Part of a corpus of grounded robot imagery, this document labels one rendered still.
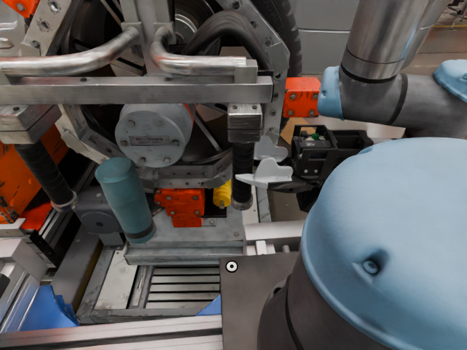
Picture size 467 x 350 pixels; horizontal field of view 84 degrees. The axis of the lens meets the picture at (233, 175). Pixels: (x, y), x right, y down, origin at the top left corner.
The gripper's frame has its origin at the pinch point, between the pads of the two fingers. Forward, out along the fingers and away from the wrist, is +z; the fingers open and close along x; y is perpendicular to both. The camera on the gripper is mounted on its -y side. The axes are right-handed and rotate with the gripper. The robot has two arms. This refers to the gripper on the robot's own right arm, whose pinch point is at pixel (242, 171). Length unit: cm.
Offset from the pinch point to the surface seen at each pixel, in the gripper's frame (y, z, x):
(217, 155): -19.3, 6.3, -29.1
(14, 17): 11, 74, -67
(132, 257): -68, 43, -22
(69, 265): -70, 69, -21
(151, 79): 15.0, 13.4, -3.3
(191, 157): -21.6, 14.6, -31.0
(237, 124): 10.3, 1.1, 1.5
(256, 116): 11.6, -1.6, 1.5
